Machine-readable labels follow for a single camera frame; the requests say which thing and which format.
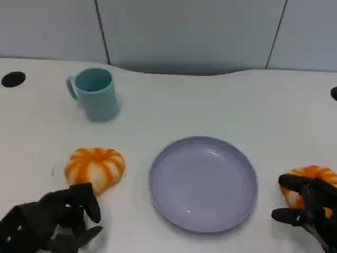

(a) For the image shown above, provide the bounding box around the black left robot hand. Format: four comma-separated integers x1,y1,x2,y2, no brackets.
39,182,104,253

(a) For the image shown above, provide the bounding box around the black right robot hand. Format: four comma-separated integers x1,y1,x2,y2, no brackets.
271,173,337,253

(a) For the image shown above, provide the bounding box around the orange white toy bread roll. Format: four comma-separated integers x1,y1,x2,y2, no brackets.
281,165,337,219
64,147,125,195

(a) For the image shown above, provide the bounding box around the pale green mug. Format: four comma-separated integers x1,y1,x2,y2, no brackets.
65,67,120,123

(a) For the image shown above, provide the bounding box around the lilac plate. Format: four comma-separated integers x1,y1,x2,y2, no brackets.
148,135,259,234

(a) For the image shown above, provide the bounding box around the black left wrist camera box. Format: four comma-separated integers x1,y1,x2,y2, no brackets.
0,201,58,253

